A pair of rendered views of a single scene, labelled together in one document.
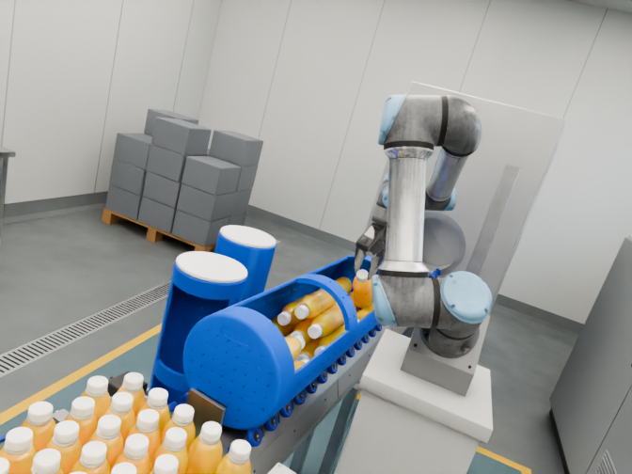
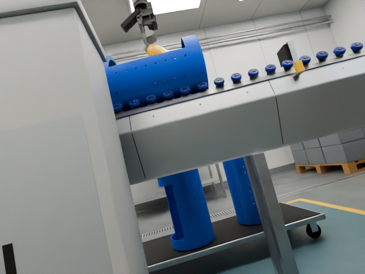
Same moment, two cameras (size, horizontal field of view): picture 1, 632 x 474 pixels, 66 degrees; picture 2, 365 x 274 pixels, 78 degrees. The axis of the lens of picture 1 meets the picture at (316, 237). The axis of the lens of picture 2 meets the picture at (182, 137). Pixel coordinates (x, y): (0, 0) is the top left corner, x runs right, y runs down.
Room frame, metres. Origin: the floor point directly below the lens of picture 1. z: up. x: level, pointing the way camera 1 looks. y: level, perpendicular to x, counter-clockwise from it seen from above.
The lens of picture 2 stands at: (1.25, -1.13, 0.66)
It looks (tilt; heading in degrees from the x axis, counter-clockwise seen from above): 7 degrees up; 68
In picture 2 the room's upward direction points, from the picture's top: 14 degrees counter-clockwise
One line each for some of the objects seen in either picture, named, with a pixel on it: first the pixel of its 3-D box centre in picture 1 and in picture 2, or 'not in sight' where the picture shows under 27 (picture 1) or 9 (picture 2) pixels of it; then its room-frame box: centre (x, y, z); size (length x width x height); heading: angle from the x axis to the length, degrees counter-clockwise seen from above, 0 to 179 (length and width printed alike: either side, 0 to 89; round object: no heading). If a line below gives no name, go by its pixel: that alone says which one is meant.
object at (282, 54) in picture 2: not in sight; (288, 61); (2.17, -0.38, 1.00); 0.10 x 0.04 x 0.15; 67
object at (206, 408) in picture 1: (204, 419); not in sight; (0.95, 0.13, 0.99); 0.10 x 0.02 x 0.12; 67
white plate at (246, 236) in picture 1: (248, 236); not in sight; (2.26, 0.32, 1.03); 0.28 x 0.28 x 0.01
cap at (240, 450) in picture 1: (240, 449); not in sight; (0.77, 0.03, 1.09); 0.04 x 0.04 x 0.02
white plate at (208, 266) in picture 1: (212, 266); not in sight; (1.76, 0.36, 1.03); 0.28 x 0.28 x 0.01
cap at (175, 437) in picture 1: (176, 436); not in sight; (0.76, 0.15, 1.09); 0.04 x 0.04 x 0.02
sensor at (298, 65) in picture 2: not in sight; (295, 69); (2.08, -0.49, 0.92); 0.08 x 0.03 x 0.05; 67
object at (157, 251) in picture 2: not in sight; (206, 246); (1.85, 0.42, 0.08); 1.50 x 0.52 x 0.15; 165
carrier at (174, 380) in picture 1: (190, 363); (178, 176); (1.76, 0.36, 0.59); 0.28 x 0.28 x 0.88
